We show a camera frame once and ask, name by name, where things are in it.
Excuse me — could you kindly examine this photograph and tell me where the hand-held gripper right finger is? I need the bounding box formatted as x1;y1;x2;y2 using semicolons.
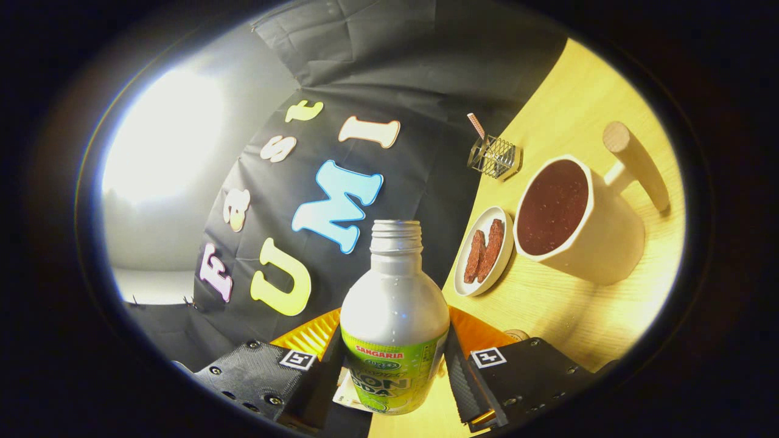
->
443;306;600;433

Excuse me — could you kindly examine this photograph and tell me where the cream cup with wooden handle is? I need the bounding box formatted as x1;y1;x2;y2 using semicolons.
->
513;121;671;287

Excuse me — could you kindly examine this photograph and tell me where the brown meat piece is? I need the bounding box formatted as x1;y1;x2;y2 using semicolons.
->
477;218;505;283
464;229;487;284

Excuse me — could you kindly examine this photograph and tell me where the silver bottle with green label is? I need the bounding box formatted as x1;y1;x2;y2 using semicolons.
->
340;220;451;415

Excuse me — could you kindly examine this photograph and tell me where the wooden table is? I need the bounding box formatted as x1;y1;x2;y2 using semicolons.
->
368;38;687;438

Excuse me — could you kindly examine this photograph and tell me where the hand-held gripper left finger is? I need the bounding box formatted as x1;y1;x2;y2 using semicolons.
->
194;308;351;434

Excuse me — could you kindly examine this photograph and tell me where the white oval plate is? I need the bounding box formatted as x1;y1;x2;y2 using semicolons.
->
454;206;515;297

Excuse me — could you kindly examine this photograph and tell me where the wire basket holder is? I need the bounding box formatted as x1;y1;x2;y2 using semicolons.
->
467;135;522;180

